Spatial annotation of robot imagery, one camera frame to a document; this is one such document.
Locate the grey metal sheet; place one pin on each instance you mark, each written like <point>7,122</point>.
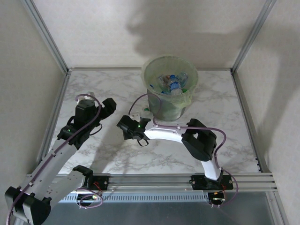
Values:
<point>152,213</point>

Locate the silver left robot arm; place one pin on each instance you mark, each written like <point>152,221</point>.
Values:
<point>47,168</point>

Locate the red label plastic bottle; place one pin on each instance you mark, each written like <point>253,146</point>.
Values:
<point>167,77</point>

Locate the clear plastic bottle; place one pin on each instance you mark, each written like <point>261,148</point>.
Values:
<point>182,76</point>

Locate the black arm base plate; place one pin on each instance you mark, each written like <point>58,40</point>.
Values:
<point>99,182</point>
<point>199,182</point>

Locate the clear bottle green label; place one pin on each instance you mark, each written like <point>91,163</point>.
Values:
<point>146,110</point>

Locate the green lined trash bin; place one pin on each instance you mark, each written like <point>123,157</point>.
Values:
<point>150,68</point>

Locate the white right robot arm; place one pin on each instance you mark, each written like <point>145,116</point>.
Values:
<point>164,134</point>

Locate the wide aluminium mounting rail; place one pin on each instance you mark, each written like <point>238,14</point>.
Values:
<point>152,182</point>

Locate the blue cap water bottle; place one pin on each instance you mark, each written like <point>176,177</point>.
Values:
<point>174,85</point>

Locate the aluminium frame post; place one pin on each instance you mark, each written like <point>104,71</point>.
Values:
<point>253,35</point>
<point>47,37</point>
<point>277,208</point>

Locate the aluminium frame rail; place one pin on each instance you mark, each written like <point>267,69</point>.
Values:
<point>248,117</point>
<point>57,110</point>
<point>105,69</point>

